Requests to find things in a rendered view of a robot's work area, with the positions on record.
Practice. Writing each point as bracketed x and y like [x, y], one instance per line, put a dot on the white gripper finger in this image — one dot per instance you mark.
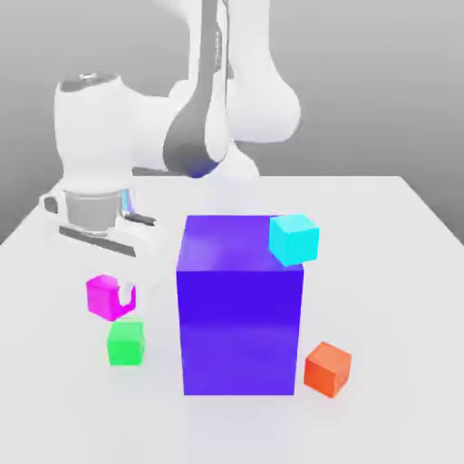
[125, 291]

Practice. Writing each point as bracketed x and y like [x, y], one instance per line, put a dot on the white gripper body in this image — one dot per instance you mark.
[105, 250]

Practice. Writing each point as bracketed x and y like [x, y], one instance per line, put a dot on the small magenta cube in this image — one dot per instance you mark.
[102, 297]

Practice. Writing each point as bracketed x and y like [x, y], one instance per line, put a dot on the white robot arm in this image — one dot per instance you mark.
[108, 119]

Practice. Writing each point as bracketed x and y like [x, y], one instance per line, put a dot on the small green cube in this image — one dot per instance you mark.
[125, 342]

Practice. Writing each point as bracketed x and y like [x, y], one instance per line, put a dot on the small cyan cube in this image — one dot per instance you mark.
[293, 239]

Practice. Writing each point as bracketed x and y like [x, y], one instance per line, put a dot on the small orange cube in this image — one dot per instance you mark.
[326, 369]

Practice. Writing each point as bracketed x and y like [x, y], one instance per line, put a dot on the large purple box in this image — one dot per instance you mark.
[239, 326]

